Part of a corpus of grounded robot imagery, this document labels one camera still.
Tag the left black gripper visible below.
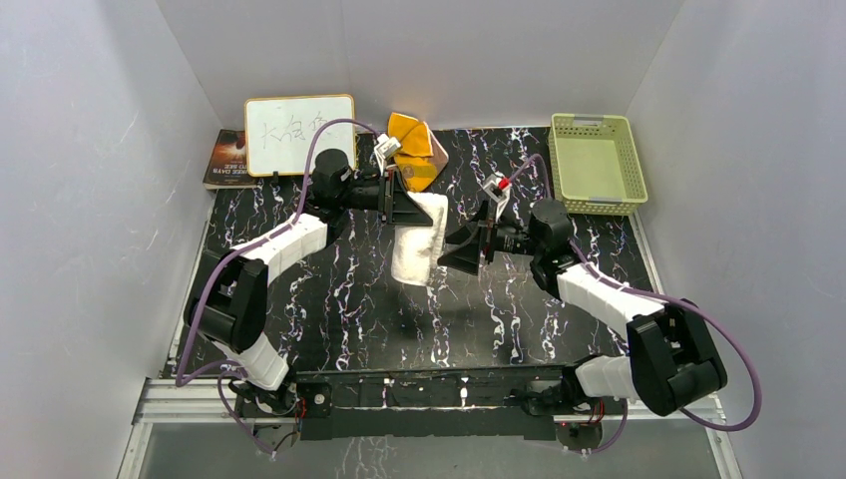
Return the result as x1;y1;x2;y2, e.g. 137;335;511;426
337;171;433;228

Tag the green plastic basket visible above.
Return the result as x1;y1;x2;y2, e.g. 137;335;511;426
548;113;648;217

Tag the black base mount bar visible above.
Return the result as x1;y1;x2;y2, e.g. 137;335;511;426
226;364;623;451

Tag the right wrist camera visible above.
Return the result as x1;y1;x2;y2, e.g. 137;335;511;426
482;172;511;219

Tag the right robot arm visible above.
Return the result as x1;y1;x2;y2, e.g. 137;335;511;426
437;200;728;416

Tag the dark book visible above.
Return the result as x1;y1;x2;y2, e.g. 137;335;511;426
203;129;257;191

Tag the yellow brown towel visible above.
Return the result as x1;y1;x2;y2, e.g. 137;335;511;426
387;112;449;193

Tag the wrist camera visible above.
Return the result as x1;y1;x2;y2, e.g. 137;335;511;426
482;172;511;219
374;134;402;170

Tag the aluminium rail frame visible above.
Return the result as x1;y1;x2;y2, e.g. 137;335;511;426
119;374;740;478

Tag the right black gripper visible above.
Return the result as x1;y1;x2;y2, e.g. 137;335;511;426
437;198;544;274

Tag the whiteboard with yellow frame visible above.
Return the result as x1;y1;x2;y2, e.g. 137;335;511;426
243;94;355;178

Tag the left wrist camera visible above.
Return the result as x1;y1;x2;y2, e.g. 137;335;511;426
374;134;402;170

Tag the white towel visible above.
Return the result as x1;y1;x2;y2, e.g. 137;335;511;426
391;193;449;286

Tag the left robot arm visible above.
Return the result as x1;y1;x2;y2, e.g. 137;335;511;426
183;149;449;415

